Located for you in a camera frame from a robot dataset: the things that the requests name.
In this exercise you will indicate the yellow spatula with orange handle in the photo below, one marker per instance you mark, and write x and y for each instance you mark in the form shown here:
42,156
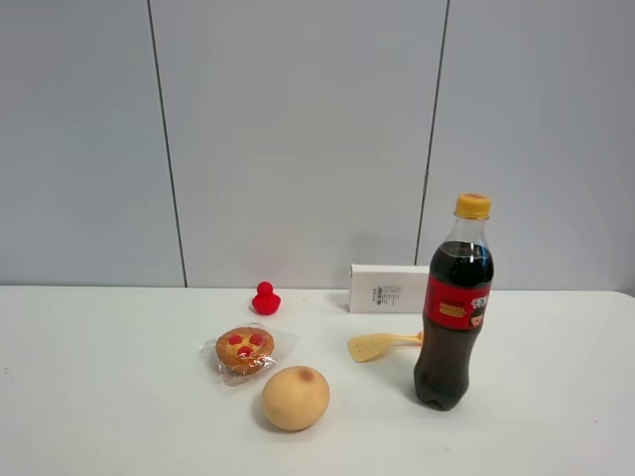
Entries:
369,347

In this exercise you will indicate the cola bottle with yellow cap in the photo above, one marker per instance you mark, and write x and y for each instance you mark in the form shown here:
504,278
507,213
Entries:
457,294

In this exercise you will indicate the wrapped fruit tart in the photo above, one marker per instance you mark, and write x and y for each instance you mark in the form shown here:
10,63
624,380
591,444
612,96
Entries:
246,352

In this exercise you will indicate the peach coloured round fruit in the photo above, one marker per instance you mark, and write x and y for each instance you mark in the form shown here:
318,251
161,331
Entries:
295,398

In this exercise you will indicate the white cardboard box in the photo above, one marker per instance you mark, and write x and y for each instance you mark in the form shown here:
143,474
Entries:
387,289

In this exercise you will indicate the red rubber duck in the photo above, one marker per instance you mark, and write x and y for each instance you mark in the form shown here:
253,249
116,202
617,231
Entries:
266,301

